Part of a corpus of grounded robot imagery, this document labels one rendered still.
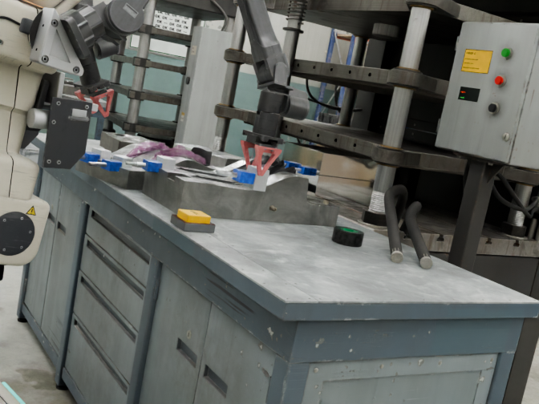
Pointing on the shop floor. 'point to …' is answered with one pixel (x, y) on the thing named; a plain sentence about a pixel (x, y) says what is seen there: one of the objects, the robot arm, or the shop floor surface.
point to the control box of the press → (489, 118)
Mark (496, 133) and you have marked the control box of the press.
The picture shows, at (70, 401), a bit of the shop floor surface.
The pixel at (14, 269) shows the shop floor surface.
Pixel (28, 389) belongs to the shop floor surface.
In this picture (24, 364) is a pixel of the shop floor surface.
